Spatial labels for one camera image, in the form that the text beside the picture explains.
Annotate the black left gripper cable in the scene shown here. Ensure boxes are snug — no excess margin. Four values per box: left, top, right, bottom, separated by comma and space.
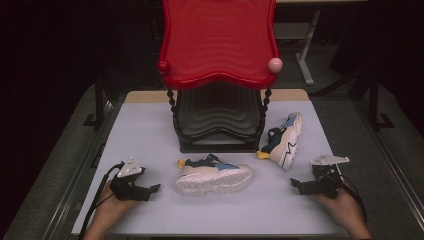
77, 161, 125, 240

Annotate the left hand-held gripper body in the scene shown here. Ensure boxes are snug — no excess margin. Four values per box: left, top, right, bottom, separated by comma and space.
109, 158, 153, 202

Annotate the white and navy sneaker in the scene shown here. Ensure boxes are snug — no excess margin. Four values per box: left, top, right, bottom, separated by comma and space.
174, 153, 255, 197
256, 111, 303, 172

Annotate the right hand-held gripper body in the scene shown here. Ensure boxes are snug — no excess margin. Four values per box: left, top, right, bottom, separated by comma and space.
310, 153, 351, 200

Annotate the white metal desk leg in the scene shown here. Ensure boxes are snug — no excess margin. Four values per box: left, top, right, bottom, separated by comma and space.
294, 9, 322, 87

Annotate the person's left hand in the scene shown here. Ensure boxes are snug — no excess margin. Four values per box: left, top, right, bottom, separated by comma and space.
95, 180, 135, 216

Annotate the black metal stand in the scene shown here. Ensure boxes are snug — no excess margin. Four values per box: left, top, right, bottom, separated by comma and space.
82, 71, 106, 128
366, 71, 395, 132

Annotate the red and black shoe rack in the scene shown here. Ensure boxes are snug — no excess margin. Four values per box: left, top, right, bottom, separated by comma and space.
157, 0, 284, 154

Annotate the person's right hand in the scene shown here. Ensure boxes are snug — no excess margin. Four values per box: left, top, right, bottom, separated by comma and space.
312, 190, 362, 228

